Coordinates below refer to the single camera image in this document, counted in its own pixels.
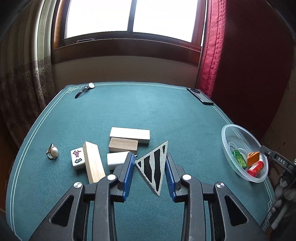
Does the brown wooden block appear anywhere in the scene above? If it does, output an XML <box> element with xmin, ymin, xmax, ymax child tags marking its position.
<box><xmin>108</xmin><ymin>137</ymin><xmax>138</xmax><ymax>154</ymax></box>

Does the white usb wall charger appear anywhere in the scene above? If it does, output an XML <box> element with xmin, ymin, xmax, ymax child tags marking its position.
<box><xmin>107</xmin><ymin>151</ymin><xmax>130</xmax><ymax>172</ymax></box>

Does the pearl gold ring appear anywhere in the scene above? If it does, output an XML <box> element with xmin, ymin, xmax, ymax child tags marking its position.
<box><xmin>46</xmin><ymin>143</ymin><xmax>59</xmax><ymax>160</ymax></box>

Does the red curtain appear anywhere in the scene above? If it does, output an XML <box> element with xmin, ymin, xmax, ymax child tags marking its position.
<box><xmin>197</xmin><ymin>1</ymin><xmax>293</xmax><ymax>138</ymax></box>

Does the clear plastic bowl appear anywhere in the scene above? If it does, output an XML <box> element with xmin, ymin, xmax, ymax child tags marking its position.
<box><xmin>221</xmin><ymin>124</ymin><xmax>268</xmax><ymax>183</ymax></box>

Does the light wooden long block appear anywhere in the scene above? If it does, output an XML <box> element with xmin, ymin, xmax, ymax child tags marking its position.
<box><xmin>83</xmin><ymin>141</ymin><xmax>106</xmax><ymax>184</ymax></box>

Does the red cylindrical can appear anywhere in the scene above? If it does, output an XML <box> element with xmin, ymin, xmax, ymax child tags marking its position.
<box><xmin>247</xmin><ymin>160</ymin><xmax>264</xmax><ymax>178</ymax></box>

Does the wooden framed window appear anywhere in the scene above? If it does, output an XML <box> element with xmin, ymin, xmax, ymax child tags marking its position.
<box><xmin>52</xmin><ymin>1</ymin><xmax>207</xmax><ymax>65</ymax></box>

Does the beige patterned curtain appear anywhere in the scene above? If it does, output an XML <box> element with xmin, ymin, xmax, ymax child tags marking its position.
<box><xmin>1</xmin><ymin>1</ymin><xmax>56</xmax><ymax>146</ymax></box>

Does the green tin keychain box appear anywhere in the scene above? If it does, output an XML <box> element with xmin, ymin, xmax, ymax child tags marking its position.
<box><xmin>232</xmin><ymin>150</ymin><xmax>247</xmax><ymax>169</ymax></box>

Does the white mahjong tile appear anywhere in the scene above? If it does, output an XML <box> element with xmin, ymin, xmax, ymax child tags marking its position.
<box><xmin>71</xmin><ymin>147</ymin><xmax>85</xmax><ymax>170</ymax></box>

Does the zebra striped triangular block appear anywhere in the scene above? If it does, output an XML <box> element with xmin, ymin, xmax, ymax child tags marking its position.
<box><xmin>135</xmin><ymin>141</ymin><xmax>168</xmax><ymax>196</ymax></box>

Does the black smartphone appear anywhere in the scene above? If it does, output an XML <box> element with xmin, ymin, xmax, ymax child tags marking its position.
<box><xmin>187</xmin><ymin>88</ymin><xmax>214</xmax><ymax>105</ymax></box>

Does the orange triangular wedge block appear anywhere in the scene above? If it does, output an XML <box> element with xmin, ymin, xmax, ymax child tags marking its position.
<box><xmin>247</xmin><ymin>152</ymin><xmax>260</xmax><ymax>167</ymax></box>

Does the white painted wooden block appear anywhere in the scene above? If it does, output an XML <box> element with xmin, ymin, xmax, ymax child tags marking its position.
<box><xmin>109</xmin><ymin>126</ymin><xmax>151</xmax><ymax>144</ymax></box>

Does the gloved right hand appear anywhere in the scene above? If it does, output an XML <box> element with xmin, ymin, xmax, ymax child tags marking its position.
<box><xmin>271</xmin><ymin>173</ymin><xmax>295</xmax><ymax>213</ymax></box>

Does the wristwatch with black strap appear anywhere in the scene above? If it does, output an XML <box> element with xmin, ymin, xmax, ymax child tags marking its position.
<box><xmin>75</xmin><ymin>82</ymin><xmax>95</xmax><ymax>99</ymax></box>

